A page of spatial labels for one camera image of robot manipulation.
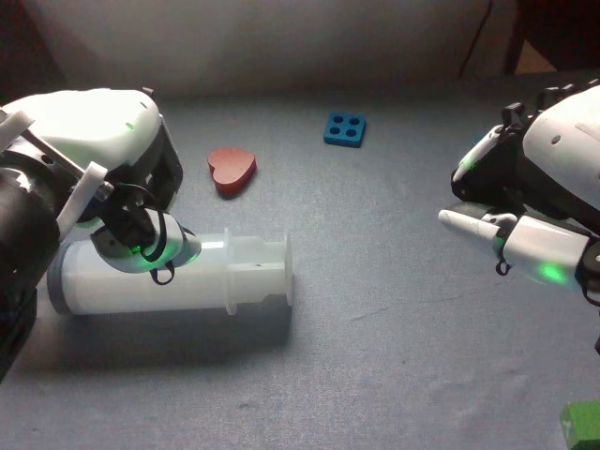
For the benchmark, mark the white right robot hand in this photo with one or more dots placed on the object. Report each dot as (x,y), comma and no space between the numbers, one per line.
(562,154)

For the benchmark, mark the red heart block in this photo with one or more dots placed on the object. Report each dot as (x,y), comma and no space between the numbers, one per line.
(232,169)

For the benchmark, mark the large translucent white syringe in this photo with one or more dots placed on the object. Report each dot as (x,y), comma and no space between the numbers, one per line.
(140,288)

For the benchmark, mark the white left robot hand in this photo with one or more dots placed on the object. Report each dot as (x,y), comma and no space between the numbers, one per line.
(94,126)

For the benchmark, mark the green block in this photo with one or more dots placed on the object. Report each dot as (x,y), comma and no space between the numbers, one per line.
(583,424)

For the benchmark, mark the teal blue block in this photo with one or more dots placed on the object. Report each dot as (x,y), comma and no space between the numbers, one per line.
(476,139)

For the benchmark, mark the blue square four-hole block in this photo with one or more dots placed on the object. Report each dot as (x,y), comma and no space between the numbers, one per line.
(344,138)

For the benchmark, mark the grey table cloth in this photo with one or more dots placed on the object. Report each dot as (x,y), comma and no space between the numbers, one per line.
(375,304)

